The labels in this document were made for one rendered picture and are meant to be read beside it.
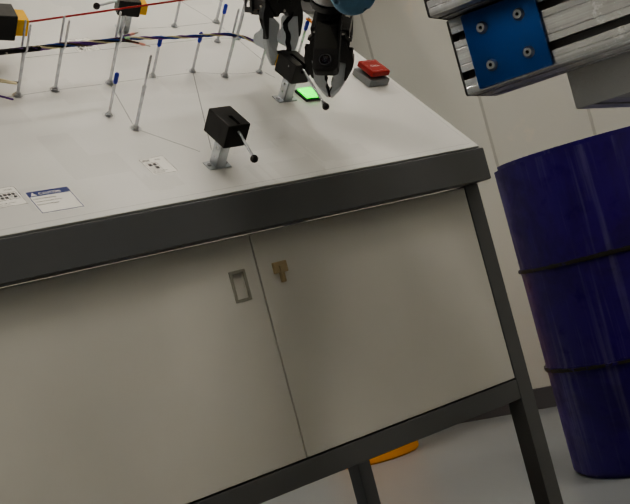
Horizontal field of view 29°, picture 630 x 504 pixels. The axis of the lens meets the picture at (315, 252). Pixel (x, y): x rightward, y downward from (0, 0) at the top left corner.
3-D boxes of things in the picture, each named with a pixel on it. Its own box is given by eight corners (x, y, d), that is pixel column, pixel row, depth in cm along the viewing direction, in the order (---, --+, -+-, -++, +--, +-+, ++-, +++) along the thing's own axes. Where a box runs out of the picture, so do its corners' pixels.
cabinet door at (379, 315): (518, 377, 238) (466, 186, 239) (311, 457, 204) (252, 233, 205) (508, 378, 240) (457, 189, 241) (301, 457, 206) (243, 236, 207)
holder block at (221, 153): (236, 196, 200) (250, 145, 195) (196, 157, 207) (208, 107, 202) (258, 191, 203) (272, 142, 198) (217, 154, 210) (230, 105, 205)
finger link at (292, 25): (284, 59, 240) (278, 13, 237) (303, 61, 235) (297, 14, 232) (272, 62, 238) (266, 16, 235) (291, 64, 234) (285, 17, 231)
